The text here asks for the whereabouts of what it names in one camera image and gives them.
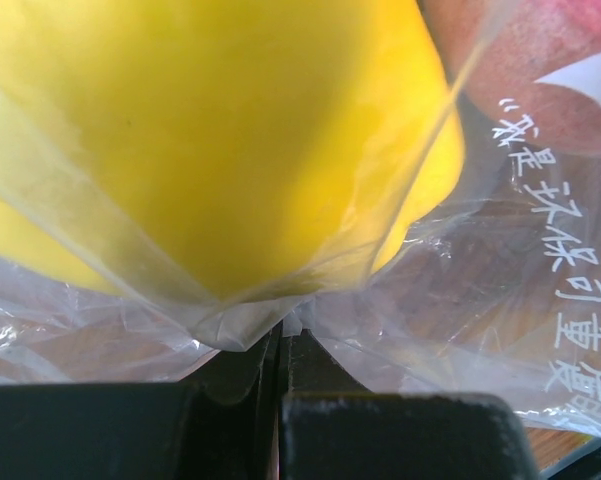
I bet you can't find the clear zip top bag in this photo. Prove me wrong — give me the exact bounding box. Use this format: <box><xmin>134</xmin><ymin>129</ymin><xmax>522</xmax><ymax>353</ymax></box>
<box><xmin>0</xmin><ymin>1</ymin><xmax>601</xmax><ymax>437</ymax></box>

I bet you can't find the fake peach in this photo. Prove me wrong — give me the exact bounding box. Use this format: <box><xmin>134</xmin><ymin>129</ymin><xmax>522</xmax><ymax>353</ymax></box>
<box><xmin>420</xmin><ymin>1</ymin><xmax>601</xmax><ymax>158</ymax></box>

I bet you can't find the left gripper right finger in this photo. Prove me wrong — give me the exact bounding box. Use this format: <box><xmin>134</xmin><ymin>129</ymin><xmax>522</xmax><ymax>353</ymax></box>
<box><xmin>279</xmin><ymin>332</ymin><xmax>538</xmax><ymax>479</ymax></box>

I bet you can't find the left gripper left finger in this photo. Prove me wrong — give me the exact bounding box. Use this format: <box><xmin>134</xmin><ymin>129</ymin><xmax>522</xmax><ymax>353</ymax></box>
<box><xmin>0</xmin><ymin>328</ymin><xmax>280</xmax><ymax>479</ymax></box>

